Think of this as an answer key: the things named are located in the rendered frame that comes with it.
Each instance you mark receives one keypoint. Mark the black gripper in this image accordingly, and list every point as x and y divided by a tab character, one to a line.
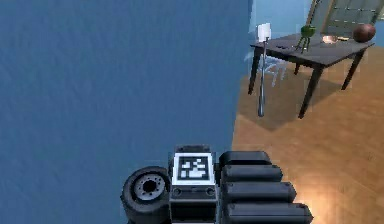
146	193

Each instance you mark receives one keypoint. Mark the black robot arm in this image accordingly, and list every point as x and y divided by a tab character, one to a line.
253	193

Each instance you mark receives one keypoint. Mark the dark grey table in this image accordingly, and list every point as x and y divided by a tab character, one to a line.
320	53

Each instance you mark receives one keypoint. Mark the green round plant pot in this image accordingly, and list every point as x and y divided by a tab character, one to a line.
307	33

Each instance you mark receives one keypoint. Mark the silver bowl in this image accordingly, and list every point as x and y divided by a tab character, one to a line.
328	39

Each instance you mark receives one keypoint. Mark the brown ball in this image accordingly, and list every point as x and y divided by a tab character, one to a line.
364	32

